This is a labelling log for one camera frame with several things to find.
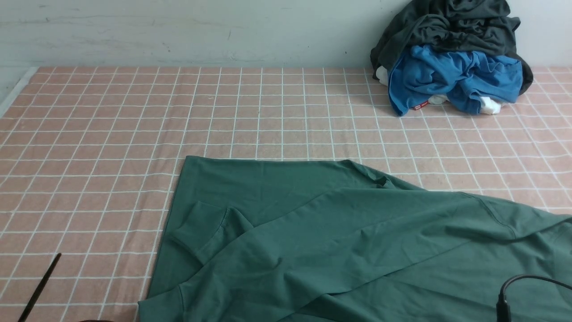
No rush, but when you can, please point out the green long sleeve shirt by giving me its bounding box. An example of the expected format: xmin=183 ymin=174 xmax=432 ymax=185
xmin=139 ymin=156 xmax=571 ymax=322

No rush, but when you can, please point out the blue crumpled garment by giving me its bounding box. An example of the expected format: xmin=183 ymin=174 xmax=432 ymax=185
xmin=388 ymin=45 xmax=523 ymax=116

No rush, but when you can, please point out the pink checkered tablecloth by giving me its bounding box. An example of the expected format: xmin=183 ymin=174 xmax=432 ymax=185
xmin=0 ymin=67 xmax=572 ymax=322

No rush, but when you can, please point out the dark grey crumpled garment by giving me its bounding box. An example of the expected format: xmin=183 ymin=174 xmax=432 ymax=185
xmin=370 ymin=0 xmax=534 ymax=94

